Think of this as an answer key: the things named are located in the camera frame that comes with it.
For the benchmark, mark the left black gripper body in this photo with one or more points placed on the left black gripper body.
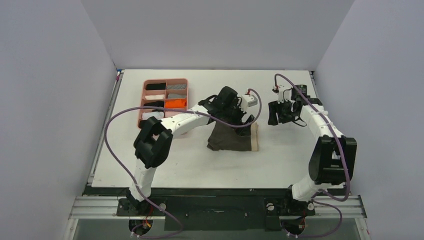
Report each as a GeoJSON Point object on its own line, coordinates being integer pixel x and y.
{"type": "Point", "coordinates": [234, 115]}

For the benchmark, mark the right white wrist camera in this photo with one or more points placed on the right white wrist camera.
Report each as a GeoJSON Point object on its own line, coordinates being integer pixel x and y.
{"type": "Point", "coordinates": [283, 93]}

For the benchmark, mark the olive underwear beige waistband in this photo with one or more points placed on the olive underwear beige waistband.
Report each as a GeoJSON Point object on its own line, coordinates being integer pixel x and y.
{"type": "Point", "coordinates": [225, 138]}

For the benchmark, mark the white rolled underwear lower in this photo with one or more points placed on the white rolled underwear lower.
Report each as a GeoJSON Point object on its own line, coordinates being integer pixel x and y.
{"type": "Point", "coordinates": [156, 114]}

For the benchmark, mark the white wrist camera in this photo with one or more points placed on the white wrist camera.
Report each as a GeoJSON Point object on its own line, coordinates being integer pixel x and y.
{"type": "Point", "coordinates": [247, 101]}
{"type": "Point", "coordinates": [283, 93]}

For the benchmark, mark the pink divided organizer tray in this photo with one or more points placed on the pink divided organizer tray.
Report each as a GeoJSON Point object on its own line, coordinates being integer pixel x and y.
{"type": "Point", "coordinates": [168, 112]}

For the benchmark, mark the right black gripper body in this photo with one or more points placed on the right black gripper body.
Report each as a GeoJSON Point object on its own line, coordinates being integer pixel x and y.
{"type": "Point", "coordinates": [282, 112]}

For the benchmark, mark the aluminium frame rail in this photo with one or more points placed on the aluminium frame rail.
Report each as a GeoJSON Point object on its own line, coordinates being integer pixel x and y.
{"type": "Point", "coordinates": [105, 208]}

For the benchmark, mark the black rolled underwear top left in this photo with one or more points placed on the black rolled underwear top left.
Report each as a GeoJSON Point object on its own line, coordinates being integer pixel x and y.
{"type": "Point", "coordinates": [155, 86]}

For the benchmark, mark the black rolled underwear middle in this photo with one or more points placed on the black rolled underwear middle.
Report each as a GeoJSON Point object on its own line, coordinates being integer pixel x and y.
{"type": "Point", "coordinates": [158, 103]}

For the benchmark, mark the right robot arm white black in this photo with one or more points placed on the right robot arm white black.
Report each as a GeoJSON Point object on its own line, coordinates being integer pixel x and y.
{"type": "Point", "coordinates": [333, 158]}

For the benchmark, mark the white rolled underwear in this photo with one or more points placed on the white rolled underwear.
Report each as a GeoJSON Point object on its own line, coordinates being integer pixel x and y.
{"type": "Point", "coordinates": [156, 114]}
{"type": "Point", "coordinates": [155, 97]}

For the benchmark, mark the grey striped rolled underwear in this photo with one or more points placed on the grey striped rolled underwear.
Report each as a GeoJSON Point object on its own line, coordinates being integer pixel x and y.
{"type": "Point", "coordinates": [180, 86]}

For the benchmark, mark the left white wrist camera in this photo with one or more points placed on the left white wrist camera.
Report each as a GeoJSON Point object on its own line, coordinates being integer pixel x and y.
{"type": "Point", "coordinates": [247, 101]}

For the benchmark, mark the black rolled underwear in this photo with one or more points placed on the black rolled underwear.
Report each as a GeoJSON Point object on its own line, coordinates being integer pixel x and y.
{"type": "Point", "coordinates": [155, 86]}
{"type": "Point", "coordinates": [158, 103]}

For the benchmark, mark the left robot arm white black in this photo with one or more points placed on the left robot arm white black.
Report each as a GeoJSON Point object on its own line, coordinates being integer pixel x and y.
{"type": "Point", "coordinates": [153, 143]}

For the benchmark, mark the orange rolled underwear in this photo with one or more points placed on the orange rolled underwear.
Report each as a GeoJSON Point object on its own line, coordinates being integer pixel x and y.
{"type": "Point", "coordinates": [178, 103]}

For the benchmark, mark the white rolled underwear upper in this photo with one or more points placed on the white rolled underwear upper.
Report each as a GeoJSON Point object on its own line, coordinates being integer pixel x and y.
{"type": "Point", "coordinates": [155, 97]}

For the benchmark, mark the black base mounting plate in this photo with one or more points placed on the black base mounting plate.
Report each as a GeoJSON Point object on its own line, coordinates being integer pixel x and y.
{"type": "Point", "coordinates": [208, 209]}

